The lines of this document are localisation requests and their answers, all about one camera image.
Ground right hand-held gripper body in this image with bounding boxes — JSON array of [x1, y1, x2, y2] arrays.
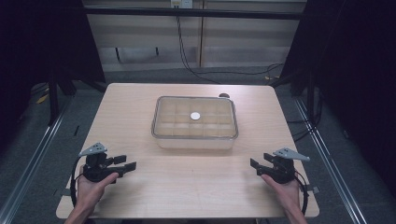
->
[[262, 147, 311, 185]]

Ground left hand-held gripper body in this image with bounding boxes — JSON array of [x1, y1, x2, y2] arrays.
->
[[78, 142, 125, 184]]

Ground clear plastic storage container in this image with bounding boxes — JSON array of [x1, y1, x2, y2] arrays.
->
[[154, 135, 235, 150]]

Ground person's left hand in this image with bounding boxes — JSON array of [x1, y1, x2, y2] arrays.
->
[[76, 165, 120, 209]]

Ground person's right hand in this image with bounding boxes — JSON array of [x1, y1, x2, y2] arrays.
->
[[261, 174, 302, 210]]

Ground black metal stand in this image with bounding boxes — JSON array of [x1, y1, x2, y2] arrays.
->
[[46, 72, 78, 126], [270, 66, 322, 123]]

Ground yellow floor tape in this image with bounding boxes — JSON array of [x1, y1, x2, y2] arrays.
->
[[35, 92, 50, 105]]

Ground dark curtain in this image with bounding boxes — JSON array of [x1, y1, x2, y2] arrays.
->
[[0, 0, 106, 153], [279, 0, 396, 190]]

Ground black horizontal metal bar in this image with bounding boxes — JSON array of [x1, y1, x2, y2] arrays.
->
[[83, 7, 305, 21]]

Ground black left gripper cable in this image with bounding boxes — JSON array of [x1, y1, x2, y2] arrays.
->
[[70, 156, 85, 208]]

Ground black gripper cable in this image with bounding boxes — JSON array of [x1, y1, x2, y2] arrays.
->
[[293, 170, 310, 217], [70, 156, 85, 208]]

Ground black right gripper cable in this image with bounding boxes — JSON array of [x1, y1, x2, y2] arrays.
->
[[293, 170, 310, 217]]

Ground black floor cables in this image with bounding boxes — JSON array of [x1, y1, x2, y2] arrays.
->
[[285, 116, 319, 144]]

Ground aluminium floor rail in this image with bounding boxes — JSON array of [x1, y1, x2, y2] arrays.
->
[[0, 92, 75, 224], [293, 97, 369, 224]]

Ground long black wall cable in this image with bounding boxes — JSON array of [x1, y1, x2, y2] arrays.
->
[[176, 15, 285, 85]]

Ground white wall power outlet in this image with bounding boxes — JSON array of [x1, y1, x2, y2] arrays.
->
[[170, 0, 194, 9]]

